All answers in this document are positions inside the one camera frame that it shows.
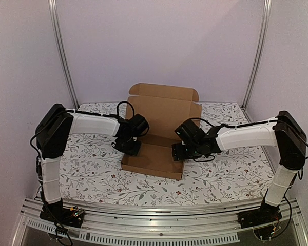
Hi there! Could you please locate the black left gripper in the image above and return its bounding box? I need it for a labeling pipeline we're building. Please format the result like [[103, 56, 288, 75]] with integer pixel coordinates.
[[115, 137, 142, 156]]

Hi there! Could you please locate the brown cardboard box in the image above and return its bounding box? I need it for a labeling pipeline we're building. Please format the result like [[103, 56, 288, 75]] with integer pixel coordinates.
[[121, 83, 202, 180]]

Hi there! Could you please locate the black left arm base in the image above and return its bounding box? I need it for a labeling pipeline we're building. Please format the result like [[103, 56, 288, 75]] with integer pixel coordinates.
[[40, 200, 85, 228]]

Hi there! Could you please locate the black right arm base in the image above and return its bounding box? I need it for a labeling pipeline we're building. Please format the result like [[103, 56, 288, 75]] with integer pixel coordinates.
[[237, 200, 282, 229]]

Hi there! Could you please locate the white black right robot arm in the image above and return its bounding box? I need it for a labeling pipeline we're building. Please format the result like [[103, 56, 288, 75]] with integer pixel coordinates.
[[171, 111, 308, 223]]

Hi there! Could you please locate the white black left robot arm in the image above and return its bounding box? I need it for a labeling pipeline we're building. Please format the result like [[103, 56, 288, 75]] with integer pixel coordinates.
[[30, 104, 149, 222]]

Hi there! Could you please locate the floral patterned table mat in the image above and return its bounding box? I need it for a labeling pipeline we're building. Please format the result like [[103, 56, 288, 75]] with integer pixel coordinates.
[[40, 101, 282, 209]]

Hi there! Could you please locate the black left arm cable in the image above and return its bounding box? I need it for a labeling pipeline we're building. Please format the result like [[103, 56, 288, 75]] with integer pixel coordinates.
[[115, 101, 136, 121]]

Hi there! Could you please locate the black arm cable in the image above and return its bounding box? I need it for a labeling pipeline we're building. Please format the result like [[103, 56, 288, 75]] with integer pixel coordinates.
[[195, 117, 308, 159], [115, 101, 136, 121]]

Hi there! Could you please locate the aluminium front rail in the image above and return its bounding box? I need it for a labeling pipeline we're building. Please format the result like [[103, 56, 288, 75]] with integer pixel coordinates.
[[19, 196, 302, 244]]

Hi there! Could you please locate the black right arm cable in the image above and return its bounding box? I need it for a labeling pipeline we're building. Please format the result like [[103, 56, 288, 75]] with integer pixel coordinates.
[[195, 117, 308, 159]]

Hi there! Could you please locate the left aluminium frame post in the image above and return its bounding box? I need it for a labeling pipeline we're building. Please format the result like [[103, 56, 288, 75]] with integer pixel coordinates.
[[48, 0, 80, 108]]

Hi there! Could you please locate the aluminium frame post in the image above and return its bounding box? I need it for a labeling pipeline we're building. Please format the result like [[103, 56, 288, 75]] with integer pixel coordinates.
[[48, 0, 80, 108], [241, 0, 272, 110]]

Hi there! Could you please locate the right aluminium frame post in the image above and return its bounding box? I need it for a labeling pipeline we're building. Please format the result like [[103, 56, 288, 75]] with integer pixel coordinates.
[[241, 0, 272, 110]]

